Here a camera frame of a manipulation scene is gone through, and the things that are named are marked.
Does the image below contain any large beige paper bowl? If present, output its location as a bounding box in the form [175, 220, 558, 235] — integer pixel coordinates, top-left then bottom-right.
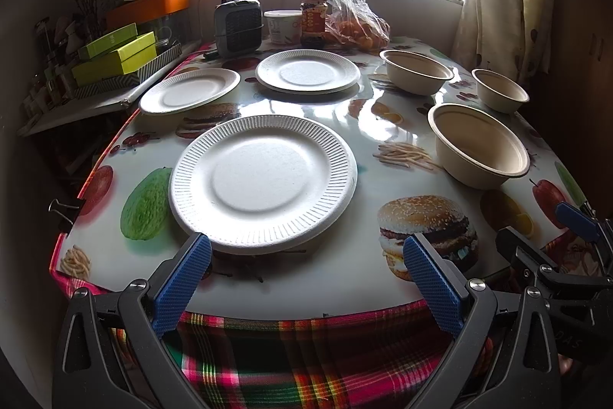
[428, 103, 530, 190]

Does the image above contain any small beige paper bowl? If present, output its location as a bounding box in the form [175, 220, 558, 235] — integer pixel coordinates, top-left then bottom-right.
[472, 69, 530, 114]

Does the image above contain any white paper plate stack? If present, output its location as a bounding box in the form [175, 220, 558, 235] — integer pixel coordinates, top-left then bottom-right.
[256, 49, 361, 94]

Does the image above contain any black binder clip left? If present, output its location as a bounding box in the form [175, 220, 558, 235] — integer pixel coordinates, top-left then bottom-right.
[48, 198, 85, 233]

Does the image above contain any fruit print tablecloth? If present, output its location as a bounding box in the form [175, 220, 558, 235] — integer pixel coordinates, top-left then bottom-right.
[51, 37, 600, 321]

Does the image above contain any grey side shelf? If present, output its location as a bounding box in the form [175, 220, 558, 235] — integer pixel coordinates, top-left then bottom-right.
[18, 41, 200, 137]

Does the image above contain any lower green box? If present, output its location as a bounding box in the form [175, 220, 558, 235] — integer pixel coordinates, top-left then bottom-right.
[72, 31, 157, 86]

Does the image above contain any green box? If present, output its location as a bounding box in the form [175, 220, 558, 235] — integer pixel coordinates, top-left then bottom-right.
[78, 23, 137, 61]
[72, 31, 157, 86]

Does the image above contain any striped black white box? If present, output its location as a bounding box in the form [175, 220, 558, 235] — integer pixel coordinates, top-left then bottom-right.
[74, 43, 182, 100]

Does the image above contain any upper green box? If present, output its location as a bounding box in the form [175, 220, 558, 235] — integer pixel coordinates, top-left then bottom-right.
[78, 23, 137, 61]

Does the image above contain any plastic bag of oranges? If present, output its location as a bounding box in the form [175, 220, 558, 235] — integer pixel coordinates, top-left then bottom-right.
[323, 0, 390, 53]

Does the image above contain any small grey fan heater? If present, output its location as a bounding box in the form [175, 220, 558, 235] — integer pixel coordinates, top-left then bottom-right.
[214, 0, 263, 59]

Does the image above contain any orange tray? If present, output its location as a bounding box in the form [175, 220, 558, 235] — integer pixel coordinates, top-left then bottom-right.
[105, 0, 189, 30]

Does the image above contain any white paper tub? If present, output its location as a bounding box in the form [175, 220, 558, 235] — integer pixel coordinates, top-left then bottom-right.
[264, 9, 302, 46]

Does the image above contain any red label jar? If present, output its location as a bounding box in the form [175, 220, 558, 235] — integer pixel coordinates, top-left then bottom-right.
[301, 0, 327, 49]

